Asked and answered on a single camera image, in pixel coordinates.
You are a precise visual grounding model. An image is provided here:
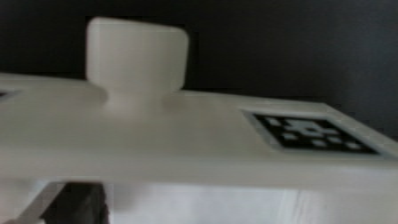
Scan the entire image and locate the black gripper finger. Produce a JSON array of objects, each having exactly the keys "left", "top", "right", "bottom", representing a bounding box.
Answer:
[{"left": 41, "top": 182, "right": 110, "bottom": 224}]

